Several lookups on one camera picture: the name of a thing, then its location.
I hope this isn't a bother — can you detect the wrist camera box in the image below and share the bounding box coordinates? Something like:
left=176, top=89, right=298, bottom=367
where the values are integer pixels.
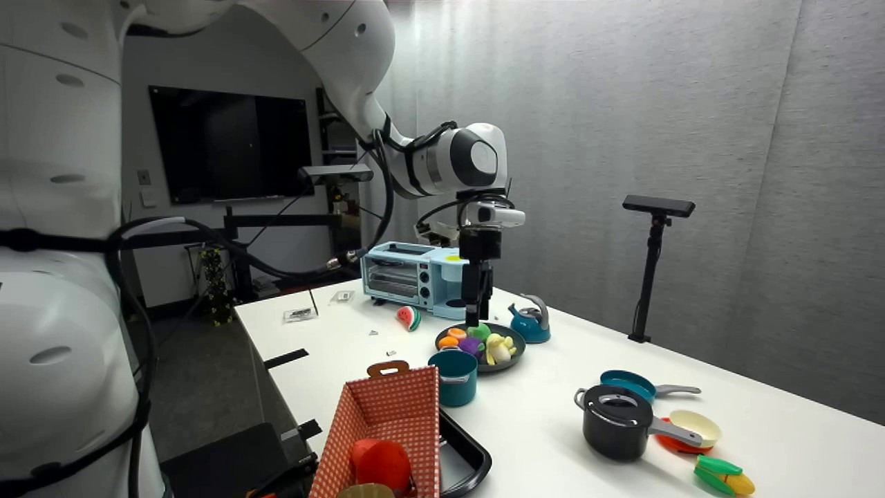
left=462, top=202, right=526, bottom=230

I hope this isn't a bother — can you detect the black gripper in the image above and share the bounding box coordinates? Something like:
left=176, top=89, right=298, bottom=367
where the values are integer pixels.
left=455, top=187, right=510, bottom=327

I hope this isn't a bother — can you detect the black camera stand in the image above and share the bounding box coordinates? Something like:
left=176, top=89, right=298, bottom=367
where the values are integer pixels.
left=621, top=194, right=693, bottom=342

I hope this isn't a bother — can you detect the blue toy kettle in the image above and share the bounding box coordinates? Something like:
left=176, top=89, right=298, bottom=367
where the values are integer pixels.
left=509, top=292, right=551, bottom=342

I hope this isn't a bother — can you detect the black wall monitor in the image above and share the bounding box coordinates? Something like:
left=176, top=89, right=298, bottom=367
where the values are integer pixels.
left=150, top=85, right=313, bottom=205

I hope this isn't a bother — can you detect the blue toy frying pan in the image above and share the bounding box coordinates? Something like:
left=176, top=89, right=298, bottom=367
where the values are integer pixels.
left=599, top=370, right=701, bottom=402

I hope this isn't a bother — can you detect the toy pineapple slice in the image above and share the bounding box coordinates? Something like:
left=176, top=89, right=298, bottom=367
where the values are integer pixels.
left=338, top=483, right=394, bottom=498

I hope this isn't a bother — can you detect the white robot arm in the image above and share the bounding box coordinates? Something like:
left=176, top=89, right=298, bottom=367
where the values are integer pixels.
left=0, top=0, right=506, bottom=498

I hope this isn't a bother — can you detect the blue toy toaster oven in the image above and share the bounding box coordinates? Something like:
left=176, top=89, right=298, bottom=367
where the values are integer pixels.
left=358, top=241, right=468, bottom=320

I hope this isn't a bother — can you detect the grey glass pot lid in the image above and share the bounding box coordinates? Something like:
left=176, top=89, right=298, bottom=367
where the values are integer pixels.
left=582, top=384, right=649, bottom=416

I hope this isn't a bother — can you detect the dark plate of toy food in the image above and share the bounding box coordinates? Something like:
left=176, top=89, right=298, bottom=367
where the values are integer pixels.
left=434, top=323, right=526, bottom=373

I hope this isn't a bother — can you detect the toy watermelon slice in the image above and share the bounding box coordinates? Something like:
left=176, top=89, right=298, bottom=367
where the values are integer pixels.
left=394, top=308, right=421, bottom=331

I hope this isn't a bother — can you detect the red checkered cardboard box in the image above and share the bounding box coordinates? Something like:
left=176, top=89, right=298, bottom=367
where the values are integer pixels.
left=309, top=360, right=441, bottom=498

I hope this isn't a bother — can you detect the blue toy pot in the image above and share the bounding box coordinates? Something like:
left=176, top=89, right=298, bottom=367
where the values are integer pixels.
left=428, top=349, right=477, bottom=406

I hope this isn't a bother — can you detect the toy corn cob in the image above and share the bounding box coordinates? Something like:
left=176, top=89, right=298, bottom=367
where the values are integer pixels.
left=693, top=457, right=754, bottom=498

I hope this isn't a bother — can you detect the black baking tray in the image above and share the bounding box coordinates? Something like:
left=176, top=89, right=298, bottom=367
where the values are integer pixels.
left=440, top=411, right=491, bottom=498

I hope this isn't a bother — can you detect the red toy cup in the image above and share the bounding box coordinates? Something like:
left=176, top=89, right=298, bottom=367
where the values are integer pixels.
left=349, top=436, right=411, bottom=494

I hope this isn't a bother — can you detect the black toy pot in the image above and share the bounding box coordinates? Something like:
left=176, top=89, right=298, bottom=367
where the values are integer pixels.
left=573, top=381, right=707, bottom=464

